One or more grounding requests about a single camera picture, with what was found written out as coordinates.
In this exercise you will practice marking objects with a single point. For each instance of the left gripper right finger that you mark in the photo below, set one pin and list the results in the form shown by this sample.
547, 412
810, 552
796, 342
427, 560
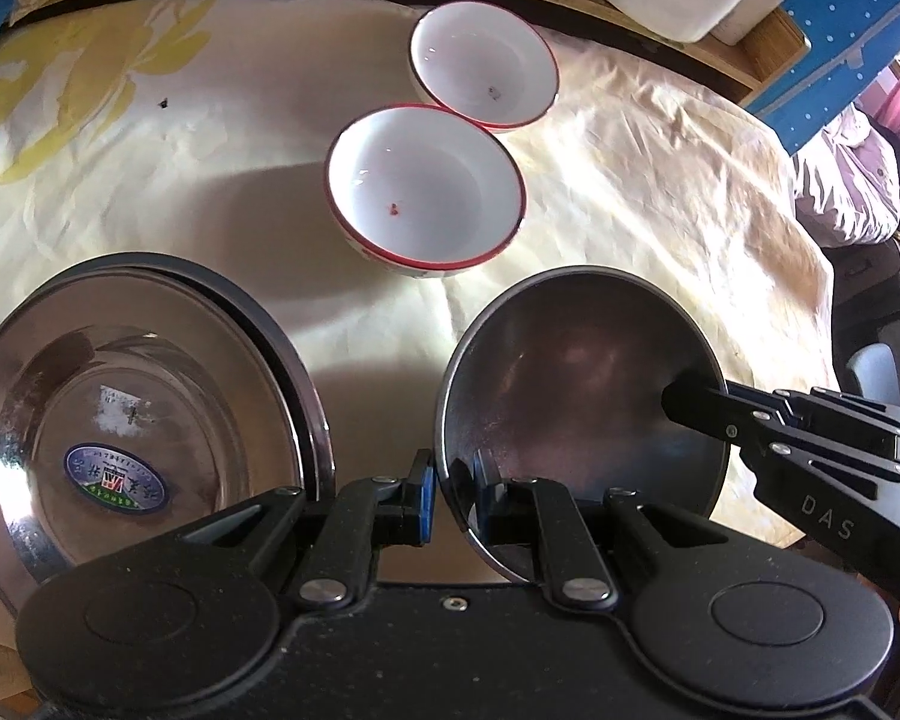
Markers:
532, 530

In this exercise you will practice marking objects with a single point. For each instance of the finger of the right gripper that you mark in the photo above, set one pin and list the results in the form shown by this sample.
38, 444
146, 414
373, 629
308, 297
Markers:
817, 409
704, 406

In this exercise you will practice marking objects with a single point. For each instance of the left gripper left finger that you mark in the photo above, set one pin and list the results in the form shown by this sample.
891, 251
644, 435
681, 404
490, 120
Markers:
368, 516

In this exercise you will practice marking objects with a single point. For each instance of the large steel bowl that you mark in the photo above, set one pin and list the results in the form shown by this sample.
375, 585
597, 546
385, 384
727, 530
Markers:
561, 377

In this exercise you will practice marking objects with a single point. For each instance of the steel plate with sticker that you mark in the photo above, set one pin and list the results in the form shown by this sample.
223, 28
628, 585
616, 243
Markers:
130, 404

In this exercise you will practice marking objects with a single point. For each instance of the white bowl red rim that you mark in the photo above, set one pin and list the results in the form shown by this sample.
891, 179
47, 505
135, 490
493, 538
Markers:
483, 63
423, 190

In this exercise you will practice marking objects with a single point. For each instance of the pink clothing pile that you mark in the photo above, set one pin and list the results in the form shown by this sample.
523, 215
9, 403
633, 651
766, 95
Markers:
847, 177

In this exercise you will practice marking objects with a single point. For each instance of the cream floral tablecloth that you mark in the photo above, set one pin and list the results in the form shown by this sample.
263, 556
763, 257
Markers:
199, 128

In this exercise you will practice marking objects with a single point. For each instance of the blue dotted wall covering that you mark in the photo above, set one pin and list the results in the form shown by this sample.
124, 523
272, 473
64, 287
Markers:
851, 42

